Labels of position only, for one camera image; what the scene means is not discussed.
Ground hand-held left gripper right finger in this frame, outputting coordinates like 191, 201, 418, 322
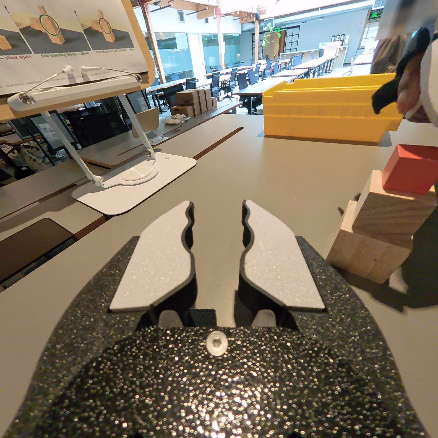
238, 199, 326, 327

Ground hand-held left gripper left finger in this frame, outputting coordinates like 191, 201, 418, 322
109, 200, 198, 327

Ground red wooden cube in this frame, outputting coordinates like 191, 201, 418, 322
381, 144, 438, 200

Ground natural wooden cube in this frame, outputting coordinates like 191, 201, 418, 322
326, 200, 413, 284
352, 170, 438, 249

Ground person's right hand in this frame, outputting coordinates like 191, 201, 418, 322
397, 56, 427, 122

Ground white folding document stand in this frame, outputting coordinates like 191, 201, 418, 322
7, 65, 197, 216

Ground yellow plastic bin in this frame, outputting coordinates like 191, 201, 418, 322
262, 73, 404, 143

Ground small empty wooden board stand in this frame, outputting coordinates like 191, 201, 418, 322
135, 107, 169, 144

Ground green hanging decoration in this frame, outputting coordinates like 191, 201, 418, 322
262, 21, 282, 48

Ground pile of cardboard boxes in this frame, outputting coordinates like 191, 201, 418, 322
170, 88, 218, 118

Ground rows of office tables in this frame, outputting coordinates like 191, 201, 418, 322
147, 44, 373, 115

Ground rows of black office chairs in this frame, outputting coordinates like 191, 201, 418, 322
161, 48, 329, 107

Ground wooden backing board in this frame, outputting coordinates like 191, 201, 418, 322
0, 0, 156, 122

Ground printed instruction sheet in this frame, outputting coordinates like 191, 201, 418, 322
0, 0, 148, 97

